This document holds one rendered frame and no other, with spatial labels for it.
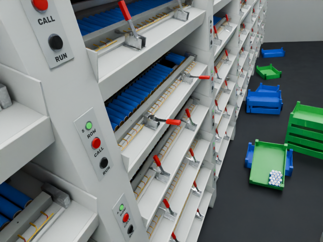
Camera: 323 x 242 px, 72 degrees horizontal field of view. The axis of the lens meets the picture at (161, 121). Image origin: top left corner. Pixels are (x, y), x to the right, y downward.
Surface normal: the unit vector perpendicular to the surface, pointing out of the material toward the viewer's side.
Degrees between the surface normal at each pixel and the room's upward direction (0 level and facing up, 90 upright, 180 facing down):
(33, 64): 90
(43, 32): 90
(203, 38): 90
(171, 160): 19
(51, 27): 90
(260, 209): 0
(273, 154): 26
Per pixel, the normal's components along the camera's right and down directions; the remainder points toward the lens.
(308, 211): -0.14, -0.83
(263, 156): -0.32, -0.51
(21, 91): -0.42, 0.55
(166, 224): 0.15, -0.74
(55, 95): 0.90, 0.12
